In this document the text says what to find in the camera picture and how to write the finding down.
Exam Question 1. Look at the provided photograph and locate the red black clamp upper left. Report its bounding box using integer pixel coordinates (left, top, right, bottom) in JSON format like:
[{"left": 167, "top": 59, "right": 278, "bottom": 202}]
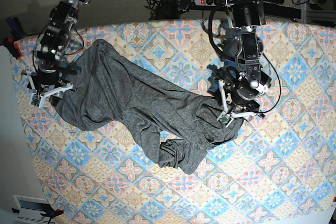
[{"left": 2, "top": 37, "right": 22, "bottom": 59}]

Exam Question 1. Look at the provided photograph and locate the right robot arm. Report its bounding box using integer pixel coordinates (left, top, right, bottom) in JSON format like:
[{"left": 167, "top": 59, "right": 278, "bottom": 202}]
[{"left": 23, "top": 0, "right": 90, "bottom": 108}]

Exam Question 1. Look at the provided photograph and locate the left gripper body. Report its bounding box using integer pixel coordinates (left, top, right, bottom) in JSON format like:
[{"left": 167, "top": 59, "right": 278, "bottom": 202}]
[{"left": 212, "top": 68, "right": 271, "bottom": 127}]

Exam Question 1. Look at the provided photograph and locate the patterned tablecloth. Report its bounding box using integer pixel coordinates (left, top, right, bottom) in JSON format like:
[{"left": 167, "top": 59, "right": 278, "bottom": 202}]
[{"left": 11, "top": 21, "right": 335, "bottom": 223}]

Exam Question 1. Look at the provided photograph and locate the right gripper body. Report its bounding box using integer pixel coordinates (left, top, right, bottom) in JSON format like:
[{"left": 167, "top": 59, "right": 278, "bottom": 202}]
[{"left": 22, "top": 62, "right": 77, "bottom": 108}]

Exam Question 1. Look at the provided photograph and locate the grey t-shirt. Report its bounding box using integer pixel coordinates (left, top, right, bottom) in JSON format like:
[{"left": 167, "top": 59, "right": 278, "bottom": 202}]
[{"left": 55, "top": 40, "right": 243, "bottom": 174}]

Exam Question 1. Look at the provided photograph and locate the white floor vent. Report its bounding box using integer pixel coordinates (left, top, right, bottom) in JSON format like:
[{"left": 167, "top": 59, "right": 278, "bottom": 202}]
[{"left": 12, "top": 195, "right": 52, "bottom": 223}]

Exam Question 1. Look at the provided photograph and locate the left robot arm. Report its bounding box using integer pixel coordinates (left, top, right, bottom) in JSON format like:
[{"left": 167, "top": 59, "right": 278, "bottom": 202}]
[{"left": 208, "top": 0, "right": 271, "bottom": 126}]

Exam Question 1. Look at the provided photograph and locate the blue handled clamp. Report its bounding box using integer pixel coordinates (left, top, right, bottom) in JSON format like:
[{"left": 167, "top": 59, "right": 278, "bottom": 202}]
[{"left": 6, "top": 17, "right": 27, "bottom": 40}]

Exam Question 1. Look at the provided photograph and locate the black clamp lower left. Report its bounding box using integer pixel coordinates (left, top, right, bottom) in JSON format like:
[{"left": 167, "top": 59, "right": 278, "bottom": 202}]
[{"left": 12, "top": 208, "right": 64, "bottom": 221}]

